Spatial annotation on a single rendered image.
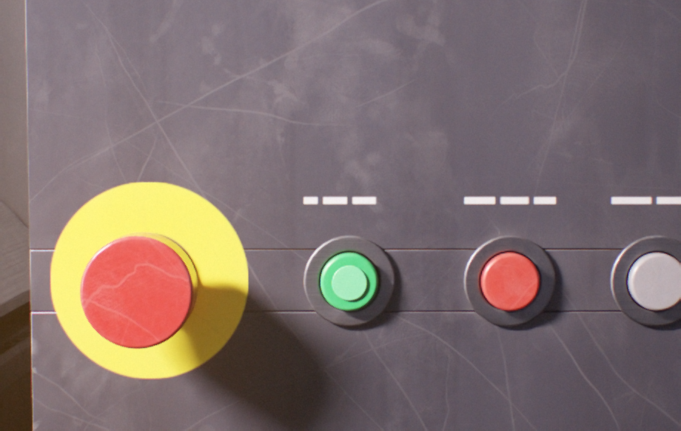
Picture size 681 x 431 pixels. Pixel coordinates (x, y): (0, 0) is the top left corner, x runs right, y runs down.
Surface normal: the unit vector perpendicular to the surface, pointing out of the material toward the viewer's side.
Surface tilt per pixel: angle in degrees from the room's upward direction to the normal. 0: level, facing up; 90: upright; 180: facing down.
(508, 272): 90
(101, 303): 90
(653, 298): 90
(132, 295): 90
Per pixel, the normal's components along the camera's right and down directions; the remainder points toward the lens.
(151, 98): 0.00, 0.07
